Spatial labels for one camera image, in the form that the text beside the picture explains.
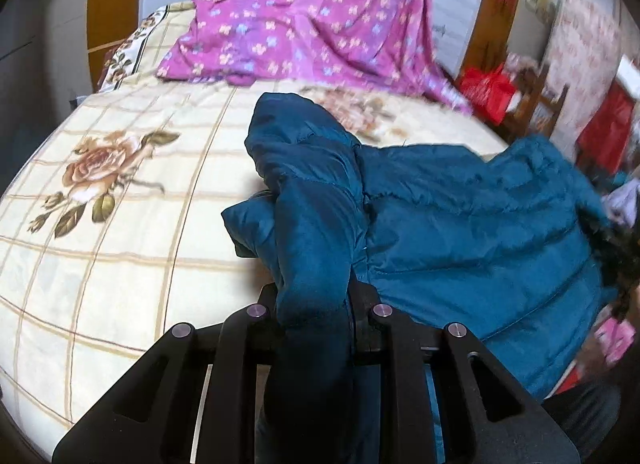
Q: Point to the pink floral quilt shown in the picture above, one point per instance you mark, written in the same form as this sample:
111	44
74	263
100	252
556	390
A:
582	53

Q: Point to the red gift bag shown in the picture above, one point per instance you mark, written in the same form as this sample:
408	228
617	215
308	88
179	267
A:
490	92

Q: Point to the teal blue puffer jacket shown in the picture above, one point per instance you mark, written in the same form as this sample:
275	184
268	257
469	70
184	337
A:
443	235

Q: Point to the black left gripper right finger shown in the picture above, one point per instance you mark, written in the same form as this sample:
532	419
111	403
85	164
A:
442	389

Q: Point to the purple floral cloth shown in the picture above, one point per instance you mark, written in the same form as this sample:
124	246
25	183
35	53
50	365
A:
384	45

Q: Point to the cream floral checked bed sheet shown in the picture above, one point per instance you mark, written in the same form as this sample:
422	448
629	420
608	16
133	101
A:
112	231

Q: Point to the wooden chair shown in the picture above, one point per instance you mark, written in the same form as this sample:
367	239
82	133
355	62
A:
538	109

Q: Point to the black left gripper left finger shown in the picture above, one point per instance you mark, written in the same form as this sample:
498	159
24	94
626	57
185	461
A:
190	398

